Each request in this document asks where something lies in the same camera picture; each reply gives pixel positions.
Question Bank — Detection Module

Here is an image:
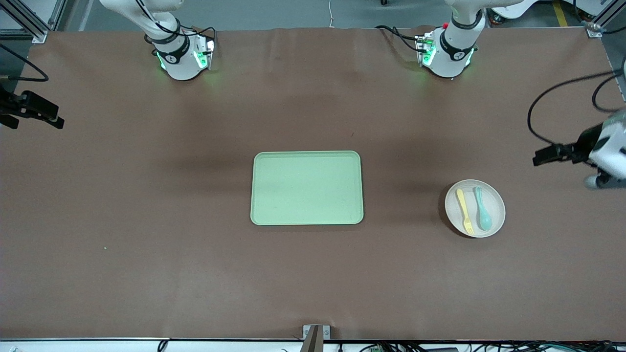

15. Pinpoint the aluminium frame post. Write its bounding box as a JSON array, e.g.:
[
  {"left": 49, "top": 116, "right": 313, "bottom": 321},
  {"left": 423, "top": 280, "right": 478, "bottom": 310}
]
[
  {"left": 0, "top": 0, "right": 49, "bottom": 44},
  {"left": 584, "top": 0, "right": 626, "bottom": 37}
]

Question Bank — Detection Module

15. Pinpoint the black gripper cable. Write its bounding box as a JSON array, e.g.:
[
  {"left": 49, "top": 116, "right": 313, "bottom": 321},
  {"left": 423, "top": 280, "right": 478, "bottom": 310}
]
[
  {"left": 0, "top": 44, "right": 49, "bottom": 82},
  {"left": 527, "top": 68, "right": 626, "bottom": 147}
]

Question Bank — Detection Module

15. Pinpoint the black left arm base cable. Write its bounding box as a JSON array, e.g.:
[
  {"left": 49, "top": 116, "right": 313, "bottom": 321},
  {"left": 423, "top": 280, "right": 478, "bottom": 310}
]
[{"left": 376, "top": 24, "right": 426, "bottom": 52}]

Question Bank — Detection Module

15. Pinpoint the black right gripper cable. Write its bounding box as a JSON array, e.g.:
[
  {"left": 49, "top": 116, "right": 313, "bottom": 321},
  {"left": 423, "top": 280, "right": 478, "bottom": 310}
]
[{"left": 0, "top": 44, "right": 49, "bottom": 82}]

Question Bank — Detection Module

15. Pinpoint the round beige plate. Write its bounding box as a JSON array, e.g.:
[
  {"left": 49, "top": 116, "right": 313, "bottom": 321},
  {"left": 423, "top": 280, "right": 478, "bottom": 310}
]
[{"left": 445, "top": 179, "right": 506, "bottom": 238}]

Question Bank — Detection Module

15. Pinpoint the brown table cover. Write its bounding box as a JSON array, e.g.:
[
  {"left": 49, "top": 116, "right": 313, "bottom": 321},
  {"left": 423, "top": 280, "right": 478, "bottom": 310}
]
[{"left": 0, "top": 27, "right": 626, "bottom": 341}]

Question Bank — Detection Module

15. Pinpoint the light green rectangular tray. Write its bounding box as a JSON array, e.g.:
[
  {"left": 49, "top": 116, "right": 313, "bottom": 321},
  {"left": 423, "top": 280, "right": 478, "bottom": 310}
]
[{"left": 250, "top": 151, "right": 364, "bottom": 226}]

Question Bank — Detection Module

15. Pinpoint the yellow plastic fork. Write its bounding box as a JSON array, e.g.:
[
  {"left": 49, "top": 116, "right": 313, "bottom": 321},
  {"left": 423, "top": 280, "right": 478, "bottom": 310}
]
[{"left": 456, "top": 189, "right": 475, "bottom": 234}]

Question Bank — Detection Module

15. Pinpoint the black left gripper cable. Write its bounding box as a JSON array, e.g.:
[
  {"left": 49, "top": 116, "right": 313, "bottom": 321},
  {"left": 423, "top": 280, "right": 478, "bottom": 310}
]
[{"left": 527, "top": 68, "right": 626, "bottom": 147}]

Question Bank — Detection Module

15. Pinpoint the grey metal table bracket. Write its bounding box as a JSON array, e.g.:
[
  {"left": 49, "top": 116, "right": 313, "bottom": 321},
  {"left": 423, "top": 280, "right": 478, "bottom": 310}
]
[{"left": 302, "top": 324, "right": 331, "bottom": 352}]

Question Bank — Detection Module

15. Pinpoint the teal plastic spoon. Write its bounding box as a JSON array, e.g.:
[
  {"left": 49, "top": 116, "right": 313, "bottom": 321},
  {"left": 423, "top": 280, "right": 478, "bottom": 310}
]
[{"left": 472, "top": 187, "right": 492, "bottom": 231}]

